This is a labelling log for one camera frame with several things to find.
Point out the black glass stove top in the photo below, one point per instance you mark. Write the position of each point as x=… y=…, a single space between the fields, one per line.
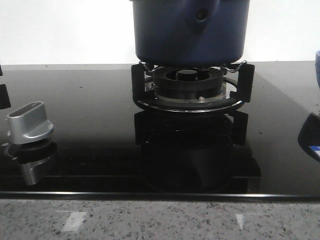
x=104 y=147

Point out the blue white stove label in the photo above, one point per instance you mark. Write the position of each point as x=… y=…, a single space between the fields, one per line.
x=315 y=152

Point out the black gas burner head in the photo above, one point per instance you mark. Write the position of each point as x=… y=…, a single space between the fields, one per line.
x=187 y=83

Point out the black left burner grate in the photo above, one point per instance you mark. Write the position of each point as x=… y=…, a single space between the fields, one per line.
x=4 y=97

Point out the silver stove knob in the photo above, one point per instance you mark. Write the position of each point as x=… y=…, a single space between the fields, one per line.
x=29 y=124

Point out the blue bowl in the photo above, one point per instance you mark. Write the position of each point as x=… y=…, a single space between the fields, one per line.
x=317 y=67

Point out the black pot support grate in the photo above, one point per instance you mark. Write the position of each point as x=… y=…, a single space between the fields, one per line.
x=236 y=90

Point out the blue cooking pot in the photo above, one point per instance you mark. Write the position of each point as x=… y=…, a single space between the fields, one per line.
x=190 y=33

